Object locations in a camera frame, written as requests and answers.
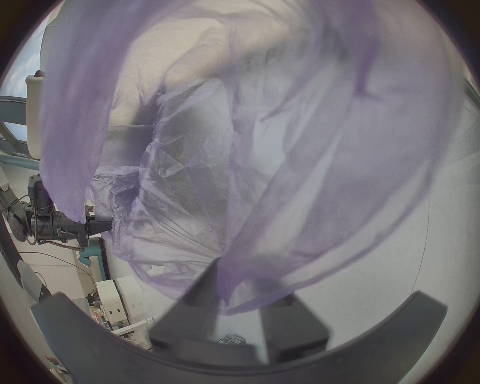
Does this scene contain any purple plastic bag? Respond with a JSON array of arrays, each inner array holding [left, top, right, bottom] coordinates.
[[39, 0, 466, 316]]

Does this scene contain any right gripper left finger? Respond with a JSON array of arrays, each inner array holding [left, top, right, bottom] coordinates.
[[149, 258, 259, 364]]

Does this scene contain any window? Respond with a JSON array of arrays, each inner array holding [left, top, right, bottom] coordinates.
[[0, 56, 42, 177]]

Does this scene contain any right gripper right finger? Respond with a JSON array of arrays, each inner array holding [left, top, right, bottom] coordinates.
[[258, 295, 331, 365]]

